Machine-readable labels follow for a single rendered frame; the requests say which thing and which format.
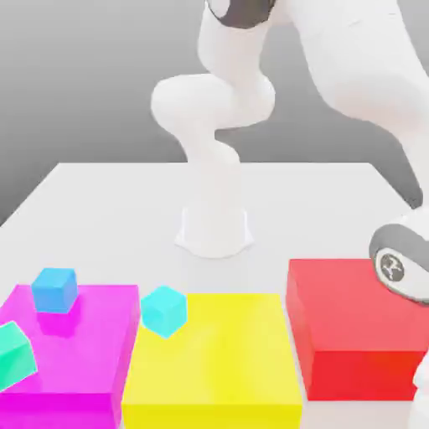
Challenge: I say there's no small cyan cube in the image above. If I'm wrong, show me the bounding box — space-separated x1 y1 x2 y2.
140 285 189 340

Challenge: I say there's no small blue cube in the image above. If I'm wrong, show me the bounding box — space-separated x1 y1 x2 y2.
30 267 79 315

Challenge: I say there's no small green cube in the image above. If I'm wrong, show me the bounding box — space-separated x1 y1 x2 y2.
0 320 39 392

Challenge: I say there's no large yellow box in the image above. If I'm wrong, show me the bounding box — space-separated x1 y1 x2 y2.
121 292 304 429

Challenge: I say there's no large red box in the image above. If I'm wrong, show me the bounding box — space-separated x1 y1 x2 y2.
285 258 429 402

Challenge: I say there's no large magenta box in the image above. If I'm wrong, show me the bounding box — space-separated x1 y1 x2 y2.
0 283 141 429

